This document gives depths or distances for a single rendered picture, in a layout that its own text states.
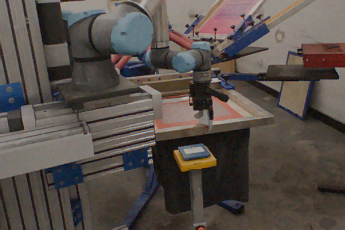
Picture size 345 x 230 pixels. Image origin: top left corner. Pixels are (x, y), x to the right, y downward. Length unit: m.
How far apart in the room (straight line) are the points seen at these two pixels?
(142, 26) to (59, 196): 0.74
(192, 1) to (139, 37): 5.29
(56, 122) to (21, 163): 0.17
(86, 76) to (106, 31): 0.17
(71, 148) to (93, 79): 0.22
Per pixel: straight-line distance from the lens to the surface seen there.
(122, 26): 0.94
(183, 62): 1.25
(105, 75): 1.07
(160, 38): 1.33
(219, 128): 1.48
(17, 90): 1.24
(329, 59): 2.41
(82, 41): 1.06
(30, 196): 1.39
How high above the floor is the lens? 1.52
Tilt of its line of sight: 17 degrees down
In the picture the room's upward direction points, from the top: 4 degrees counter-clockwise
